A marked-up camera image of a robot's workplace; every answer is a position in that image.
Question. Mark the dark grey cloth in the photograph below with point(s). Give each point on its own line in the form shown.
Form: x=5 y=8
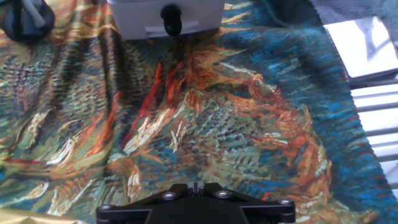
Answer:
x=348 y=9

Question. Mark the sunflower painting tablecloth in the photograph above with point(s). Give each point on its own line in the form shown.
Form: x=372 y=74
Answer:
x=199 y=124

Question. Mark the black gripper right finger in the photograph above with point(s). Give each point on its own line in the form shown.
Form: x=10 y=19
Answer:
x=264 y=211

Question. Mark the black mesh pen holder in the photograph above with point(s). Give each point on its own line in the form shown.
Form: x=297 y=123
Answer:
x=12 y=25

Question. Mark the grey marker with blue cap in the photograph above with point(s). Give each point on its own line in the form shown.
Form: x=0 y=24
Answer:
x=34 y=14

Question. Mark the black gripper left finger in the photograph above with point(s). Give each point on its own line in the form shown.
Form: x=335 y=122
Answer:
x=130 y=208

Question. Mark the white drawer with black knob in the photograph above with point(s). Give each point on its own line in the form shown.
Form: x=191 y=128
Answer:
x=136 y=18

